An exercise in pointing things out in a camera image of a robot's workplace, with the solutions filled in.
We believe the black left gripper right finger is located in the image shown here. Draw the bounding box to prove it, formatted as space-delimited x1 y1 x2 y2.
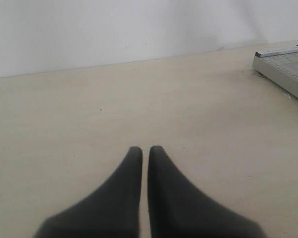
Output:
147 146 266 238

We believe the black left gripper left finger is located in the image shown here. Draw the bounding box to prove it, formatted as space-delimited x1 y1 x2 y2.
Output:
35 146 142 238

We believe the grey paper cutter base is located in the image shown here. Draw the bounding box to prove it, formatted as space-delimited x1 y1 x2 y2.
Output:
252 45 298 98

